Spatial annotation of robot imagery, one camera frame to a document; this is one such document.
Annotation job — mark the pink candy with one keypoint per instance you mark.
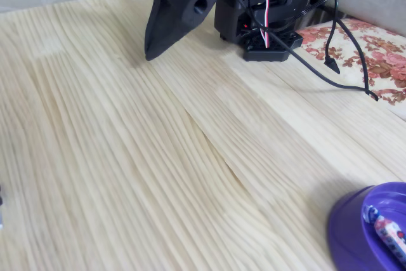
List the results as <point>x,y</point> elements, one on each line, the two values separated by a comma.
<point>388,233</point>

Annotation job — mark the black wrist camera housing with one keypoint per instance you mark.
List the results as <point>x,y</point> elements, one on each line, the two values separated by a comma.
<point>200,6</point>

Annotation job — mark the floral patterned cloth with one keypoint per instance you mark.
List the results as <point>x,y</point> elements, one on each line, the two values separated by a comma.
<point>387,58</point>

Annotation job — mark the black robot arm with base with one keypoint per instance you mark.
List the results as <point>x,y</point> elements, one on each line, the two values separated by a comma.
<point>231,20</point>

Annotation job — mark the purple plastic bowl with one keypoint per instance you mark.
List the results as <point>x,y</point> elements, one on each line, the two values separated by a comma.
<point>345,236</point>

